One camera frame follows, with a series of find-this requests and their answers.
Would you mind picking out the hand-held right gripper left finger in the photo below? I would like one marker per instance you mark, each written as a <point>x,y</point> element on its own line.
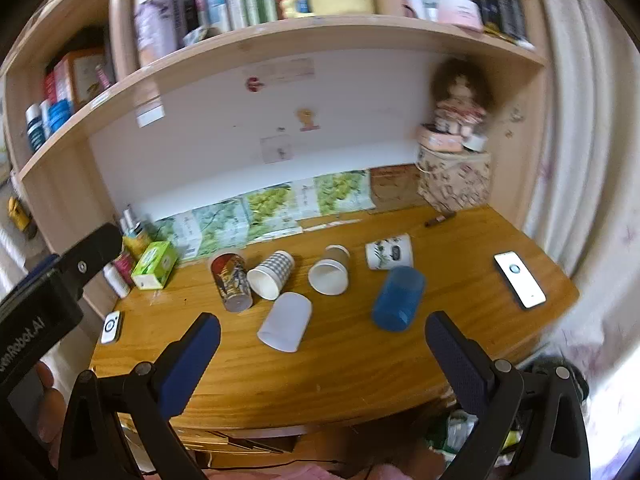
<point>192,360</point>

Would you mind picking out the white floral curtain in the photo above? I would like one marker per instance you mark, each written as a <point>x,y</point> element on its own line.
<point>590,160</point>

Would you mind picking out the brown cardboard sheet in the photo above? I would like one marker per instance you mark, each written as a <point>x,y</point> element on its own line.
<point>395,187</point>

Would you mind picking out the yellow wall sticker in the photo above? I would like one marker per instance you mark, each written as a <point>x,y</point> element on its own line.
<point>307,120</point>

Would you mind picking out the blue plastic cup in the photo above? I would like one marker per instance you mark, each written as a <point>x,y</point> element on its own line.
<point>400,297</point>

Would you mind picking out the brown paper cup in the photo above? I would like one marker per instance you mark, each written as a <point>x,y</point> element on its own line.
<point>330,276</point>

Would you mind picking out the small white device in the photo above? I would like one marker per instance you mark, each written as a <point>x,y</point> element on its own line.
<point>111,327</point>

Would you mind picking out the floral storage box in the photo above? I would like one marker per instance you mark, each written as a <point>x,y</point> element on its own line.
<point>452,180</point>

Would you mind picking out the red books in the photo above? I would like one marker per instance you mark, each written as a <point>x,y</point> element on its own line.
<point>49,86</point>

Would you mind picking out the lilac white canister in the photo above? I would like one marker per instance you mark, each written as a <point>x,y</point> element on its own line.
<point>152,22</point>

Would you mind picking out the light blue bottle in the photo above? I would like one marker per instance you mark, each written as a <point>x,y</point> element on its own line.
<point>57,114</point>

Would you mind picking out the curly-haired doll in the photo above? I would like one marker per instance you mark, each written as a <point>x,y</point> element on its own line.
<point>460,100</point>

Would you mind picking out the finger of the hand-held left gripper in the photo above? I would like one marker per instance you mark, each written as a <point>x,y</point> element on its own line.
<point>95,250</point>

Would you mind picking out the red patterned paper cup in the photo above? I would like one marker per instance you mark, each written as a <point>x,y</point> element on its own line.
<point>231,281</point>

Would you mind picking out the white smartphone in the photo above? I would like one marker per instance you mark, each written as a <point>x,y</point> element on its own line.
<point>520,280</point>

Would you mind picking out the white mug with print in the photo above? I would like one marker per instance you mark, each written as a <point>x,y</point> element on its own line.
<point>390,255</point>

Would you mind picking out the dark blue bottle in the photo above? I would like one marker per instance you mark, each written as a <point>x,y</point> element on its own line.
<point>35,130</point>

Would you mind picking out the wooden bookshelf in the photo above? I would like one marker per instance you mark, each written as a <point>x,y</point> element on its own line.
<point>210,85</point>

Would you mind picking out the grey spray bottle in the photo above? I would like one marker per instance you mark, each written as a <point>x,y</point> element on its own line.
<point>129,219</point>

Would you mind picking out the red wall sticker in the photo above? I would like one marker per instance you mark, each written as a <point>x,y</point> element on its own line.
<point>254,84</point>

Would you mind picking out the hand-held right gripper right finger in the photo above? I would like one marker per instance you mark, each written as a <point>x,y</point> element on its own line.
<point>455,360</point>

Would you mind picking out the brown pen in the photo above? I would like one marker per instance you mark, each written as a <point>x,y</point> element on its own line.
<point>440,220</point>

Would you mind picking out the plastic bag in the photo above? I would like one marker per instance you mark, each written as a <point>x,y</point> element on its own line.
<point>460,430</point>

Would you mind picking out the white translucent plastic cup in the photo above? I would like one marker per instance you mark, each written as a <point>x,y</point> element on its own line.
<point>286,321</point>

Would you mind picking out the green carton box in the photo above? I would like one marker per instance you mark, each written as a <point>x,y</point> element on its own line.
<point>154,265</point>

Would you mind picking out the checkered paper cup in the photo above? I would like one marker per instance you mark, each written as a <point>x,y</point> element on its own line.
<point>271,275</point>

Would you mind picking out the pink packet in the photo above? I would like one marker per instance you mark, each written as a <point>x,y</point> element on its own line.
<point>460,12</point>

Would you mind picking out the green printed paper sheets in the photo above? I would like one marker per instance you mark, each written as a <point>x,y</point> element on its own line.
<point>265,210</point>

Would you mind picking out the pink flat box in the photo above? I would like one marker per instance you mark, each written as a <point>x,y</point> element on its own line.
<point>440,140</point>

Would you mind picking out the yellow toy truck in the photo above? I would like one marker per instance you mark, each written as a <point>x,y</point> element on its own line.
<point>20,217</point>

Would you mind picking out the orange box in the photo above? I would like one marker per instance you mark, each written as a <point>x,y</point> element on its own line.
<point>82,77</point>

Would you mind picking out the person's left hand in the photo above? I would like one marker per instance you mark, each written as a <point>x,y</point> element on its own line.
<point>49,405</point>

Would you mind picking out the pink tube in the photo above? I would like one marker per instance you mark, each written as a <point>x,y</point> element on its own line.
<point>123,263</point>

